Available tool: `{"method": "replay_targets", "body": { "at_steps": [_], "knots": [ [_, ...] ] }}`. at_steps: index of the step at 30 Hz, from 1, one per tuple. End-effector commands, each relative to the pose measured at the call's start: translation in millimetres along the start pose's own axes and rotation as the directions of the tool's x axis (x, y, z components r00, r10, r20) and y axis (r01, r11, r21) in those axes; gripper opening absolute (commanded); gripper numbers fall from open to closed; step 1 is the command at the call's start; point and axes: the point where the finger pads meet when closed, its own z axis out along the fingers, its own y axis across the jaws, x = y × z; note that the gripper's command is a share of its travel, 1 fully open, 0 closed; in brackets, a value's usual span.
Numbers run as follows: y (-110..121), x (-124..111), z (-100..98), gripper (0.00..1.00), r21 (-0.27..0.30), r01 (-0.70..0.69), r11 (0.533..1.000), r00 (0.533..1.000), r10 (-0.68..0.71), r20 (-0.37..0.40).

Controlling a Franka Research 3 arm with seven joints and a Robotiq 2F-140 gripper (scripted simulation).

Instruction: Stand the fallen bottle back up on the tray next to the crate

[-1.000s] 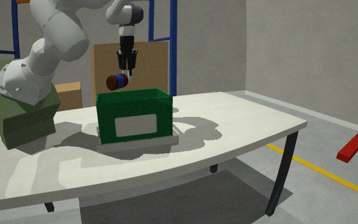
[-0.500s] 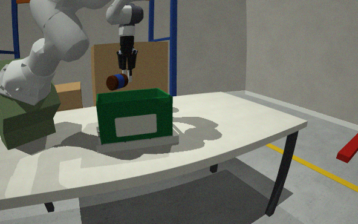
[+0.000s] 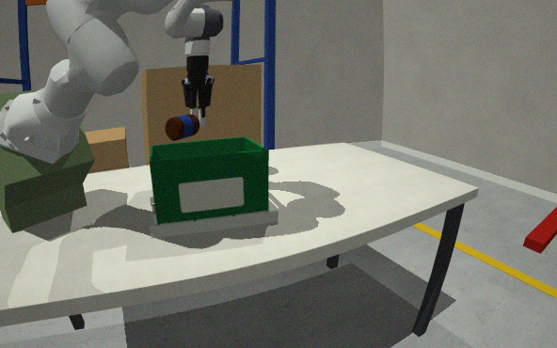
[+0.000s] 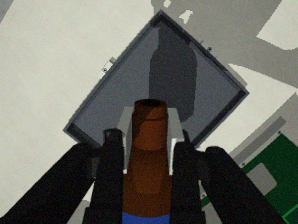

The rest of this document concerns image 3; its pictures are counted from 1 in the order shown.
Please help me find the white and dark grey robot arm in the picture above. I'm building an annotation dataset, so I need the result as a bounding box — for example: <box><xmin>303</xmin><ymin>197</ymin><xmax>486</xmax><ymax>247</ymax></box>
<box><xmin>0</xmin><ymin>0</ymin><xmax>230</xmax><ymax>164</ymax></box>

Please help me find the brown bottle with blue label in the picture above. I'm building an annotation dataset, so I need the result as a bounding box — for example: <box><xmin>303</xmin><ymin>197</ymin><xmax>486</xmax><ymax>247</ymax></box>
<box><xmin>166</xmin><ymin>114</ymin><xmax>200</xmax><ymax>141</ymax></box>

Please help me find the green crate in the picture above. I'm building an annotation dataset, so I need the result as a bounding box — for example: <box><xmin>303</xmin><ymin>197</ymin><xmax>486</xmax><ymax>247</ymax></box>
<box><xmin>150</xmin><ymin>136</ymin><xmax>269</xmax><ymax>224</ymax></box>

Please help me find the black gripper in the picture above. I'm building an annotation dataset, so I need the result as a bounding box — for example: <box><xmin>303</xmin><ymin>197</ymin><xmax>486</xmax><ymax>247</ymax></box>
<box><xmin>182</xmin><ymin>55</ymin><xmax>215</xmax><ymax>128</ymax></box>

